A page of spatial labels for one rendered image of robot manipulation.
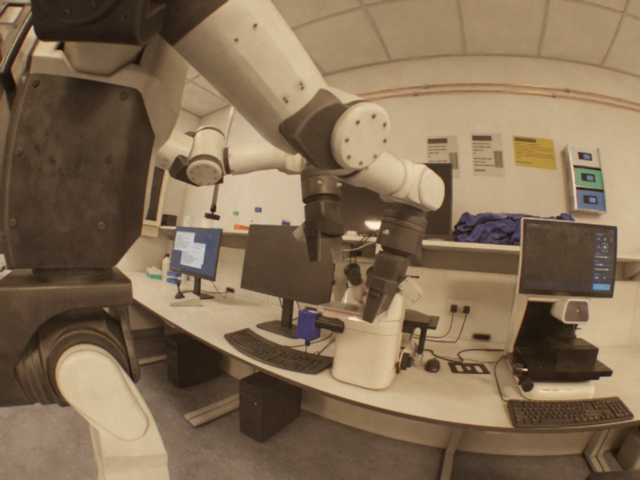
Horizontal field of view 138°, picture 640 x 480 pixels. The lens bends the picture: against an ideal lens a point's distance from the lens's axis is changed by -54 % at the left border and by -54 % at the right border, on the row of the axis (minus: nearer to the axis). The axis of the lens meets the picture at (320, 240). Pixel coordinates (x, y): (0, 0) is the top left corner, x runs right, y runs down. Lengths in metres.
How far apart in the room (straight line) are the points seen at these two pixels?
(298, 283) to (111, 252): 1.01
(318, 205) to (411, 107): 1.54
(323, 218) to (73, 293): 0.44
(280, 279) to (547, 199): 1.61
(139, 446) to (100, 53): 0.44
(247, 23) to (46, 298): 0.32
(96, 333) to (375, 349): 0.68
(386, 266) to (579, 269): 0.83
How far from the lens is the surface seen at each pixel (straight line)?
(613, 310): 1.86
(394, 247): 0.47
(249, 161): 0.60
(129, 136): 0.28
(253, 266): 1.39
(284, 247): 1.27
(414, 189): 0.44
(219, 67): 0.23
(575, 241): 1.11
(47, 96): 0.29
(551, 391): 0.97
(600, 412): 0.97
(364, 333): 0.79
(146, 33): 0.21
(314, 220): 0.52
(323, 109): 0.25
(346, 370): 0.85
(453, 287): 1.52
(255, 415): 1.61
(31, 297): 0.33
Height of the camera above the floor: 1.15
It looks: 3 degrees up
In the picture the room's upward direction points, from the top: 6 degrees clockwise
